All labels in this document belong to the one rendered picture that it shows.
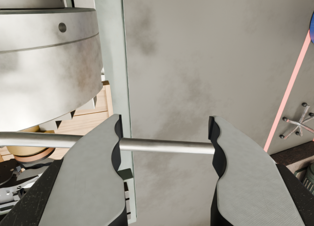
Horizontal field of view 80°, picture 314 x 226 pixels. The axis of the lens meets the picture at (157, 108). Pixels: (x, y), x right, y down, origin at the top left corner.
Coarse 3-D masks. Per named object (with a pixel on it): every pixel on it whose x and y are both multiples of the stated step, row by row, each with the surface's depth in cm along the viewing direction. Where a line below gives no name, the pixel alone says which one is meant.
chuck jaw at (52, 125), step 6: (96, 96) 38; (90, 102) 35; (78, 108) 35; (84, 108) 35; (90, 108) 35; (66, 114) 35; (72, 114) 36; (54, 120) 35; (60, 120) 35; (42, 126) 35; (48, 126) 36; (54, 126) 36
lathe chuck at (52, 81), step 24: (48, 48) 21; (72, 48) 24; (96, 48) 29; (0, 72) 19; (24, 72) 20; (48, 72) 22; (72, 72) 25; (96, 72) 30; (0, 96) 20; (24, 96) 21; (48, 96) 23; (72, 96) 26; (0, 120) 20; (24, 120) 22; (48, 120) 24
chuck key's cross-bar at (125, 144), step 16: (0, 144) 15; (16, 144) 15; (32, 144) 15; (48, 144) 16; (64, 144) 16; (128, 144) 17; (144, 144) 18; (160, 144) 18; (176, 144) 18; (192, 144) 19; (208, 144) 19
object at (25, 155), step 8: (32, 128) 35; (16, 152) 35; (24, 152) 35; (32, 152) 35; (40, 152) 37; (48, 152) 38; (16, 160) 37; (24, 160) 36; (32, 160) 36; (40, 160) 37
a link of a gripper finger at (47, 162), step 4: (44, 160) 44; (48, 160) 44; (52, 160) 44; (24, 164) 42; (28, 164) 43; (32, 164) 43; (36, 164) 43; (40, 164) 43; (44, 164) 43; (48, 164) 43; (24, 168) 43; (28, 168) 42; (32, 168) 42; (36, 168) 43
